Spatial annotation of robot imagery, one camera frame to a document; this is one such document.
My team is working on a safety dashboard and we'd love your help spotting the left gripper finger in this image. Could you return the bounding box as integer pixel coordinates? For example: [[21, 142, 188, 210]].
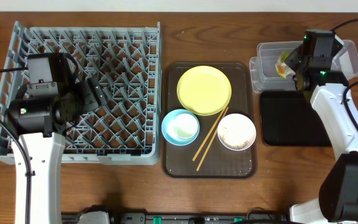
[[82, 90, 99, 109], [88, 77, 108, 106]]

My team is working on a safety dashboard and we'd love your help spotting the green snack wrapper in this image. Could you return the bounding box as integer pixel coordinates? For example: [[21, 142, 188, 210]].
[[275, 51, 290, 79]]

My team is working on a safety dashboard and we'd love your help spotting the light blue bowl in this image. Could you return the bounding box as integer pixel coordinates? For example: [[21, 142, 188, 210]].
[[161, 109, 200, 146]]

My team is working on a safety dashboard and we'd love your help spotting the pink white bowl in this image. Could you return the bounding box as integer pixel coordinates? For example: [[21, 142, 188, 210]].
[[217, 113, 257, 151]]

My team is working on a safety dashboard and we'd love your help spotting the white tissue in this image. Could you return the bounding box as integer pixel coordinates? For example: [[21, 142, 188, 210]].
[[285, 68, 296, 78]]

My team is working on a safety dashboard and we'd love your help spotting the pale green cup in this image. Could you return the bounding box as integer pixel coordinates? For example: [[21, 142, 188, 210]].
[[167, 113, 198, 139]]

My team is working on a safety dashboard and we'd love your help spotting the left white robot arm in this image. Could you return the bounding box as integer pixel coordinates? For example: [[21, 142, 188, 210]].
[[6, 78, 106, 223]]

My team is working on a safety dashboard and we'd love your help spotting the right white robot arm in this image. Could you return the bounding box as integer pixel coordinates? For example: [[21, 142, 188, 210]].
[[285, 44, 358, 223]]

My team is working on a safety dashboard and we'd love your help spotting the grey plastic dishwasher rack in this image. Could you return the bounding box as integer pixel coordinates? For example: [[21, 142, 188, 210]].
[[0, 23, 162, 165]]

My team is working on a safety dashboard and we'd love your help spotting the clear plastic waste bin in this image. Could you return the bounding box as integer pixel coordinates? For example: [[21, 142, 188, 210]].
[[250, 40, 358, 93]]

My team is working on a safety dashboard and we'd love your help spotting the black waste tray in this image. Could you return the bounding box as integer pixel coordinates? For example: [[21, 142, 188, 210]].
[[260, 91, 331, 146]]

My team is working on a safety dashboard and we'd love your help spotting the upper wooden chopstick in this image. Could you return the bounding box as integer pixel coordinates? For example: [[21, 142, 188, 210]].
[[192, 106, 228, 162]]

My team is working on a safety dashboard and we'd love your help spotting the wooden chopstick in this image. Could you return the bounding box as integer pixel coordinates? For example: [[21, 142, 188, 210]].
[[196, 110, 228, 172], [192, 106, 228, 162]]

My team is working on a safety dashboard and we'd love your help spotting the lower wooden chopstick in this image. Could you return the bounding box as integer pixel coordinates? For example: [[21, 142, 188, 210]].
[[196, 110, 228, 172]]

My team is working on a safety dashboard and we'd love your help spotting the yellow round plate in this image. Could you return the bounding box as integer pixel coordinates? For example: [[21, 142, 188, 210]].
[[176, 65, 232, 116]]

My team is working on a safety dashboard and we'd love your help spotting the dark brown serving tray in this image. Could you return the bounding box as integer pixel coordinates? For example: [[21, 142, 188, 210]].
[[161, 62, 257, 179]]

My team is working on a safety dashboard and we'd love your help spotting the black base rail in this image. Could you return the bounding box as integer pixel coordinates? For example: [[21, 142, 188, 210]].
[[62, 205, 290, 224]]

